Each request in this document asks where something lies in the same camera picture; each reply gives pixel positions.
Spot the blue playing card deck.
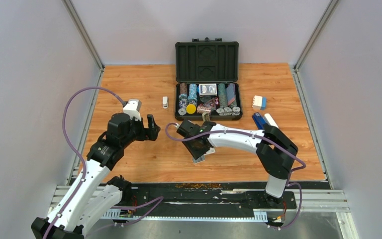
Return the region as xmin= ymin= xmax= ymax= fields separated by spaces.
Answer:
xmin=198 ymin=84 xmax=217 ymax=97

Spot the white blue toy block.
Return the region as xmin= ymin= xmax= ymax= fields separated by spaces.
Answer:
xmin=252 ymin=95 xmax=267 ymax=111

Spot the black poker chip case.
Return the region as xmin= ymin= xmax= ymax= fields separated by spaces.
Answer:
xmin=174 ymin=38 xmax=243 ymax=121

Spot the blue stapler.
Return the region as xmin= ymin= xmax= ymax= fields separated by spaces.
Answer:
xmin=252 ymin=112 xmax=267 ymax=129

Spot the small white stapler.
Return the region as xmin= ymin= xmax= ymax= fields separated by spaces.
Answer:
xmin=162 ymin=96 xmax=169 ymax=109

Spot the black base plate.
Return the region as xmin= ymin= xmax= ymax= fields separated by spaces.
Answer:
xmin=118 ymin=182 xmax=299 ymax=218

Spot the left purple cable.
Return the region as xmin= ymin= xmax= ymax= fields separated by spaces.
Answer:
xmin=41 ymin=86 xmax=165 ymax=239

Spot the grey staple strip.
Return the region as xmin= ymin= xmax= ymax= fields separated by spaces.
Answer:
xmin=192 ymin=155 xmax=205 ymax=164

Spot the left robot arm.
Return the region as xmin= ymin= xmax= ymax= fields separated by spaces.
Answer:
xmin=31 ymin=113 xmax=160 ymax=239

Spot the grey green white stapler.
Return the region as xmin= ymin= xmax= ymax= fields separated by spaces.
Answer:
xmin=201 ymin=112 xmax=210 ymax=122

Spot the yellow dealer chip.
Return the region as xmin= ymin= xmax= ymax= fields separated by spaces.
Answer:
xmin=186 ymin=104 xmax=196 ymax=115

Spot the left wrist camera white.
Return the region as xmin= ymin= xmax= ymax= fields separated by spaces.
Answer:
xmin=123 ymin=99 xmax=142 ymax=121

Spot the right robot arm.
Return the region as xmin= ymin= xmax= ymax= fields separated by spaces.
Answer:
xmin=175 ymin=120 xmax=298 ymax=208

